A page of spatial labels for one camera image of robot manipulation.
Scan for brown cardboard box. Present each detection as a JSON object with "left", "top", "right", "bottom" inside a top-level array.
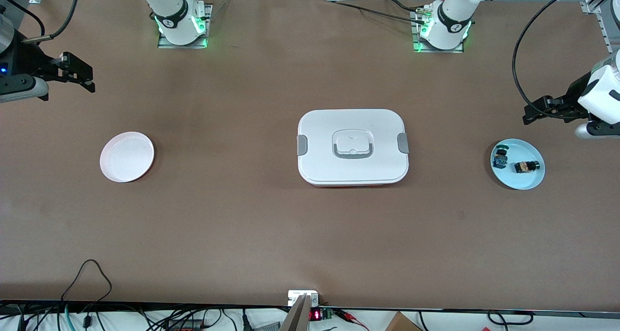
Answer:
[{"left": 385, "top": 312, "right": 422, "bottom": 331}]

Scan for red and black clip leads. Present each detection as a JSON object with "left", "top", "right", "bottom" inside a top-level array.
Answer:
[{"left": 334, "top": 308, "right": 370, "bottom": 331}]

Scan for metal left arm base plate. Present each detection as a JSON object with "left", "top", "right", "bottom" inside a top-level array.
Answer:
[{"left": 412, "top": 6, "right": 465, "bottom": 54}]

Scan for white lidded lunch box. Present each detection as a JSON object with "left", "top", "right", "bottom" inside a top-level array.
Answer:
[{"left": 297, "top": 109, "right": 410, "bottom": 187}]

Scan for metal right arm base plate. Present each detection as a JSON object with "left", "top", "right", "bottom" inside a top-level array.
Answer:
[{"left": 157, "top": 4, "right": 214, "bottom": 49}]

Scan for black cable across table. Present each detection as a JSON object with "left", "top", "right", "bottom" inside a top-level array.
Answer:
[{"left": 334, "top": 0, "right": 429, "bottom": 24}]

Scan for pink round plate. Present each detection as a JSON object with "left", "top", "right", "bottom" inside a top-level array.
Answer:
[{"left": 100, "top": 131, "right": 155, "bottom": 183}]

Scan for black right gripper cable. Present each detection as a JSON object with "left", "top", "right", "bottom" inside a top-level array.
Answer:
[{"left": 0, "top": 4, "right": 46, "bottom": 36}]

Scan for aluminium table edge rail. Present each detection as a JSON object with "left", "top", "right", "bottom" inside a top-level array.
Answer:
[{"left": 581, "top": 0, "right": 620, "bottom": 55}]

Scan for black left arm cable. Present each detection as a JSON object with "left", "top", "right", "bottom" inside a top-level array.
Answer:
[{"left": 512, "top": 0, "right": 589, "bottom": 121}]

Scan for thin black looped cable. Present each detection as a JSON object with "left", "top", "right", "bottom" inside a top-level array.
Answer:
[{"left": 61, "top": 259, "right": 113, "bottom": 302}]

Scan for light blue round plate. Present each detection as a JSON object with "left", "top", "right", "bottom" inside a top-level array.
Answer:
[{"left": 490, "top": 139, "right": 545, "bottom": 190}]

